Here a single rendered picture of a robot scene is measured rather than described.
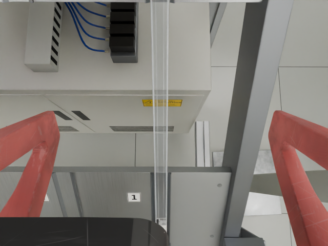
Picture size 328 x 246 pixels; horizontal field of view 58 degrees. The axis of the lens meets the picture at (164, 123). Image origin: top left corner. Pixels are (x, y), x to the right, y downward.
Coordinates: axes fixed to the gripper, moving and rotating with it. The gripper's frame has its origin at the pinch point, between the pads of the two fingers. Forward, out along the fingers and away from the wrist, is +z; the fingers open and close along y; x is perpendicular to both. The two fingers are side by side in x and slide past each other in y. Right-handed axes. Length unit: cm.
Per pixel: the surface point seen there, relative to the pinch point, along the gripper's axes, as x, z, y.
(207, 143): 48, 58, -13
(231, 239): 26.2, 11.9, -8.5
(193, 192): 19.4, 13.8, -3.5
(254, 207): 85, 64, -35
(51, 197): 20.3, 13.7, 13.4
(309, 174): 36, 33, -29
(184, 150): 71, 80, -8
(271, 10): -1.5, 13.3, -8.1
